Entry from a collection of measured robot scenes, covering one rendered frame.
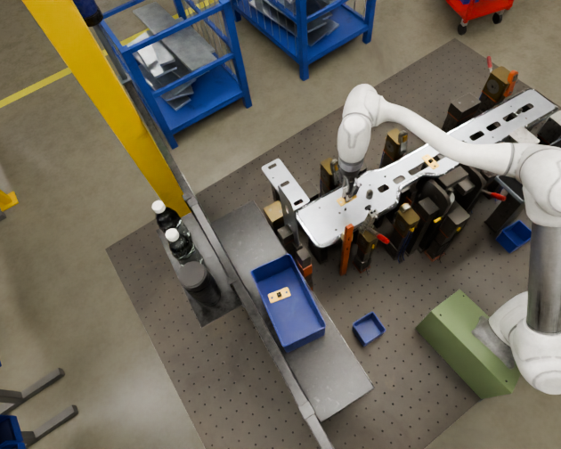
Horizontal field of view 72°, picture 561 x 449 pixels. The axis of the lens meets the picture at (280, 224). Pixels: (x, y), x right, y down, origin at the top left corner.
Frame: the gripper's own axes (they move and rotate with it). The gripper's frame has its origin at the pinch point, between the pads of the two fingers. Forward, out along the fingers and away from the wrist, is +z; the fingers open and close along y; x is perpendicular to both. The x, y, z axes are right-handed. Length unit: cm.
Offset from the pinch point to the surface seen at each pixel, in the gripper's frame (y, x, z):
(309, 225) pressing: 2.0, 17.4, 13.4
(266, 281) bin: -11.8, 45.9, 10.3
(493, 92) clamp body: 17, -102, 15
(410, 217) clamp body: -20.4, -17.4, 6.5
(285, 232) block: 1.1, 29.3, 5.4
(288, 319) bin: -29, 46, 10
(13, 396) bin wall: 39, 204, 100
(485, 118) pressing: 6, -84, 13
